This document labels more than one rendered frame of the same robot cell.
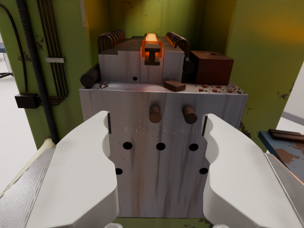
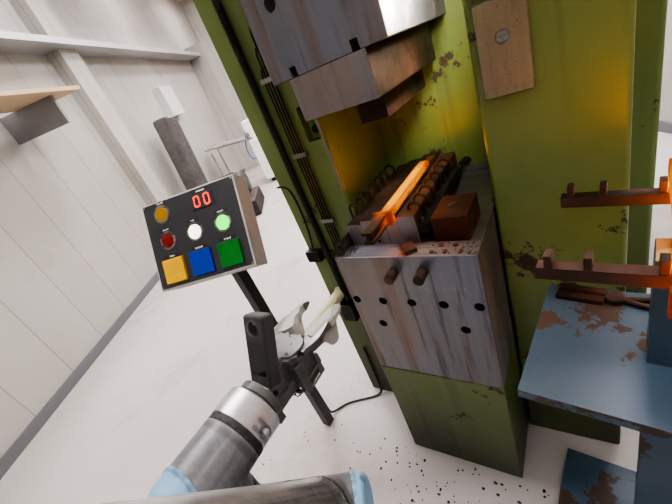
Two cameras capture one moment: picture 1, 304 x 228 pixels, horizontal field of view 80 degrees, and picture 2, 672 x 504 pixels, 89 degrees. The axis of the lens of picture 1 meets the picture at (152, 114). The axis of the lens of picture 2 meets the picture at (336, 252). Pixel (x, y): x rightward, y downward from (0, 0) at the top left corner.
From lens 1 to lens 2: 57 cm
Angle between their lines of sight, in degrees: 38
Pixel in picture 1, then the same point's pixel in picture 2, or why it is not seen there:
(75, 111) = not seen: hidden behind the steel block
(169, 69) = (406, 231)
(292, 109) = not seen: outside the picture
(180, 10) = (469, 109)
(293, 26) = (582, 141)
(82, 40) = (344, 201)
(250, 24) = (512, 153)
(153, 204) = (427, 359)
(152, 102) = (389, 264)
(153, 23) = (436, 135)
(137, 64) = not seen: hidden behind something
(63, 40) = (330, 203)
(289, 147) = (568, 309)
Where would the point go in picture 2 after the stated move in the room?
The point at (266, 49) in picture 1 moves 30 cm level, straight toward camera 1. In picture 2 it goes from (550, 174) to (450, 241)
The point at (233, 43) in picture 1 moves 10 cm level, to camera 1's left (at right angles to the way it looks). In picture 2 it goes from (498, 177) to (455, 182)
